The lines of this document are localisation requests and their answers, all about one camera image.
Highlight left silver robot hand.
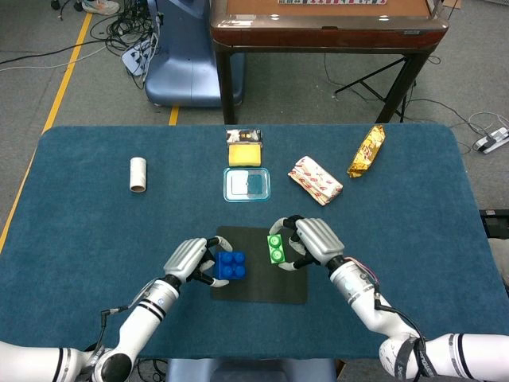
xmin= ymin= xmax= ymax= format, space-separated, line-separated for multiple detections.
xmin=162 ymin=235 xmax=235 ymax=288

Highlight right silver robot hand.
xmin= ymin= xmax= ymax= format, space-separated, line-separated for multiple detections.
xmin=269 ymin=215 xmax=346 ymax=271

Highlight blue toy brick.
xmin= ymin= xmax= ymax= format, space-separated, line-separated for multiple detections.
xmin=212 ymin=251 xmax=247 ymax=280

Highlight green toy brick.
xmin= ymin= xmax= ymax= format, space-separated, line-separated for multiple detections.
xmin=266 ymin=233 xmax=287 ymax=265

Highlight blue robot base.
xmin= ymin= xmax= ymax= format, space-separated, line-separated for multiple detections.
xmin=144 ymin=0 xmax=246 ymax=108

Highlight white red-print snack packet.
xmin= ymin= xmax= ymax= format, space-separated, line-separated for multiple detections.
xmin=287 ymin=155 xmax=344 ymax=207

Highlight black rectangular mat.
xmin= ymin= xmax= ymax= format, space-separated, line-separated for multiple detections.
xmin=210 ymin=225 xmax=309 ymax=306

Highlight blue table cloth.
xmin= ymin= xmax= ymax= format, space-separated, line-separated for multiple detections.
xmin=0 ymin=122 xmax=509 ymax=361

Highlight clear plastic container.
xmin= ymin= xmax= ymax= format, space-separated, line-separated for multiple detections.
xmin=223 ymin=166 xmax=272 ymax=204

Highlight white cardboard tube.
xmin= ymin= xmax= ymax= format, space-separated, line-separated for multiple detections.
xmin=129 ymin=157 xmax=148 ymax=194

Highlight golden snack packet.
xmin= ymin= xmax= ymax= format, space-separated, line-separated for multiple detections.
xmin=346 ymin=124 xmax=387 ymax=179

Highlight yellow sponge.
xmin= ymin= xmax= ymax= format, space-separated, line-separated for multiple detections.
xmin=227 ymin=143 xmax=263 ymax=168

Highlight black white snack packet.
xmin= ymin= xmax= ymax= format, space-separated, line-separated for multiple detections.
xmin=225 ymin=128 xmax=265 ymax=146

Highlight grey-blue robot torso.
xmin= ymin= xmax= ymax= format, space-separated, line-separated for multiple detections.
xmin=165 ymin=357 xmax=338 ymax=382

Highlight black box on floor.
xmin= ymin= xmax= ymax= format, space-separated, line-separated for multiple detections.
xmin=479 ymin=209 xmax=509 ymax=240

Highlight white power strip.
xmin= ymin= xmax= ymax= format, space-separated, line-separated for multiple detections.
xmin=472 ymin=127 xmax=509 ymax=154
xmin=121 ymin=38 xmax=158 ymax=77

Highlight brown mahjong table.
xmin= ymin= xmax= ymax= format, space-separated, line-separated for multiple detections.
xmin=209 ymin=0 xmax=450 ymax=125

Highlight mahjong tile row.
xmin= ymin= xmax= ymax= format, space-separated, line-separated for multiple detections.
xmin=277 ymin=0 xmax=387 ymax=6

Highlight white sneaker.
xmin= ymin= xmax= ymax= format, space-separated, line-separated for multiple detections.
xmin=81 ymin=0 xmax=121 ymax=15

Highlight black printed strap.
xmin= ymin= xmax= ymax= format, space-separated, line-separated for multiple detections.
xmin=391 ymin=336 xmax=435 ymax=380

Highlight tangled black floor cables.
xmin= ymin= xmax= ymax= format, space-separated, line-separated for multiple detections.
xmin=50 ymin=0 xmax=164 ymax=91

